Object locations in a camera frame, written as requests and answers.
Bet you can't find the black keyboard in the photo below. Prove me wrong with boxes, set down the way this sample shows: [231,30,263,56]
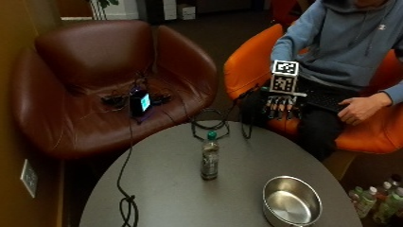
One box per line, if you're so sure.
[297,80,361,114]

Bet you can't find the white cube of black markers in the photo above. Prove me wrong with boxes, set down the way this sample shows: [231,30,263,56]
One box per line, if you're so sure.
[268,59,300,95]

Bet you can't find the orange armchair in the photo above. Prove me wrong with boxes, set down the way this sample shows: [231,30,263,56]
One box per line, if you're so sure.
[222,23,403,155]

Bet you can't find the the person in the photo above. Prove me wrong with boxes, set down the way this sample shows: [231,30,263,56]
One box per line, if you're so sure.
[270,0,403,163]

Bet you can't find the green-capped plastic bottle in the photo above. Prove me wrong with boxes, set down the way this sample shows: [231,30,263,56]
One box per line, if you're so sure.
[199,130,222,182]

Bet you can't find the dark-capped bottle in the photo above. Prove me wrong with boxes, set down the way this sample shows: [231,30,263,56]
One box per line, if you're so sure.
[385,173,403,189]

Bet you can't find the small white-capped bottle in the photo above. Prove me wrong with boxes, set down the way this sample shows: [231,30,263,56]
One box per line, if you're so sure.
[347,185,365,202]

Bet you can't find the white-capped clear bottle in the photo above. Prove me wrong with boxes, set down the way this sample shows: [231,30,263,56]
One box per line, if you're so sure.
[355,185,379,219]

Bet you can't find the steel bowl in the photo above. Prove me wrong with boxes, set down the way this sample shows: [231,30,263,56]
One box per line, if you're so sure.
[262,175,323,227]

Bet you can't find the green plastic bottle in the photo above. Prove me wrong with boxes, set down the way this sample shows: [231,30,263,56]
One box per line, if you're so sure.
[371,186,403,225]

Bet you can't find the black device with lit screen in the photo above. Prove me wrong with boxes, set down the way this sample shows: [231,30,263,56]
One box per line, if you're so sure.
[129,90,153,117]

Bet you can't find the white box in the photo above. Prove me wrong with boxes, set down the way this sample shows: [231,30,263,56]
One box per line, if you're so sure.
[176,3,198,21]

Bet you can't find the black power adapter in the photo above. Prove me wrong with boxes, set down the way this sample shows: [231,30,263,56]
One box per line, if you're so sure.
[99,94,129,107]

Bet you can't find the white cabinet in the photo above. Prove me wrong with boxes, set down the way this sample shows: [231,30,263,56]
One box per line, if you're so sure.
[160,0,178,21]

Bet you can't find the brown leather armchair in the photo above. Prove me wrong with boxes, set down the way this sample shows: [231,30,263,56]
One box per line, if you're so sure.
[10,19,219,160]

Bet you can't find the black glove cable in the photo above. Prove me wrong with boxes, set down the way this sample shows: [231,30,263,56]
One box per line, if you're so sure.
[230,84,263,140]

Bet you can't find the looped black cable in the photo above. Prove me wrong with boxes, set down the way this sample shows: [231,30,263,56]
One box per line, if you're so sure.
[190,108,231,141]

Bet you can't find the long black cable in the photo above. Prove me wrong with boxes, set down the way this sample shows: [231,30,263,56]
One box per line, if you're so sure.
[114,107,141,227]

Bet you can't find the white wall socket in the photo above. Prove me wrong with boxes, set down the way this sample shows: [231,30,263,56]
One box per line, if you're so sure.
[18,158,39,200]

